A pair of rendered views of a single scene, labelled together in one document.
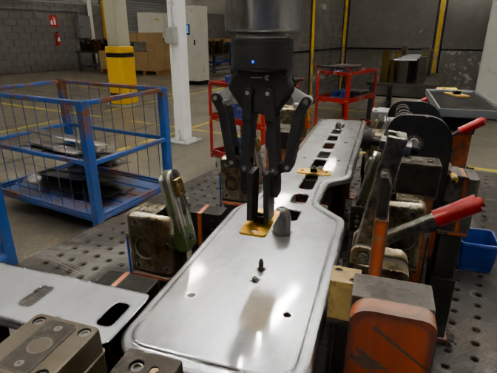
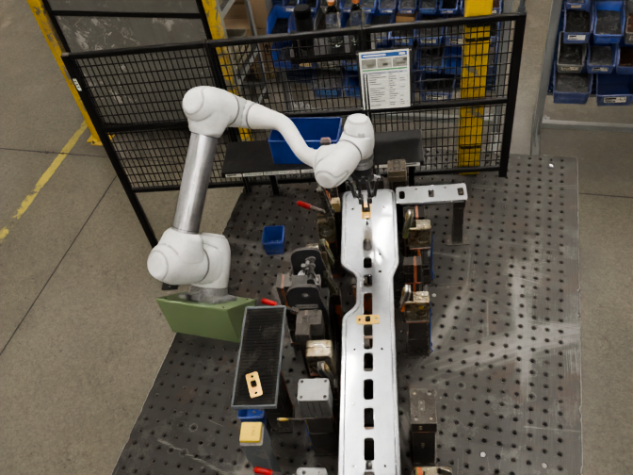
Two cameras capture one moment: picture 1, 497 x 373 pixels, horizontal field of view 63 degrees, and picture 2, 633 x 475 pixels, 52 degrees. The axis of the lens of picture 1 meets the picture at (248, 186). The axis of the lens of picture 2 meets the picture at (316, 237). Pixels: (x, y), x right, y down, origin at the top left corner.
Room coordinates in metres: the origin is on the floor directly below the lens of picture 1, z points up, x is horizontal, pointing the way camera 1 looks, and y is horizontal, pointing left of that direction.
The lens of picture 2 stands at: (2.24, -0.46, 2.89)
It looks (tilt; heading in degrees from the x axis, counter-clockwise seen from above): 47 degrees down; 172
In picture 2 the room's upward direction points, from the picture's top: 11 degrees counter-clockwise
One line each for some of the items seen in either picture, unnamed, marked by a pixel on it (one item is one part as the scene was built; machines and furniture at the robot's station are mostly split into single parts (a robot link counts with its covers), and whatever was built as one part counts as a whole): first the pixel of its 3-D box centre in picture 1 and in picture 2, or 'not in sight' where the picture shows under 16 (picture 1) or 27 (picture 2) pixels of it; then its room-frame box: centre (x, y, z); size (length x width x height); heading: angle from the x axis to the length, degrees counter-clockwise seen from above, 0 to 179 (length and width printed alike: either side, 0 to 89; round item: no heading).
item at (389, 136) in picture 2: not in sight; (321, 154); (0.04, -0.07, 1.02); 0.90 x 0.22 x 0.03; 72
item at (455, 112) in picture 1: (459, 101); (260, 354); (1.07, -0.55, 1.16); 0.37 x 0.14 x 0.02; 162
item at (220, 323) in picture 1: (312, 171); (370, 324); (0.98, -0.16, 1.00); 1.38 x 0.22 x 0.02; 162
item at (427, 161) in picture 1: (403, 263); not in sight; (0.68, -0.30, 0.91); 0.07 x 0.05 x 0.42; 72
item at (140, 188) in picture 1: (78, 149); not in sight; (3.06, 1.33, 0.47); 1.20 x 0.80 x 0.95; 61
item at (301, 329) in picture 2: not in sight; (310, 359); (0.98, -0.40, 0.90); 0.05 x 0.05 x 0.40; 72
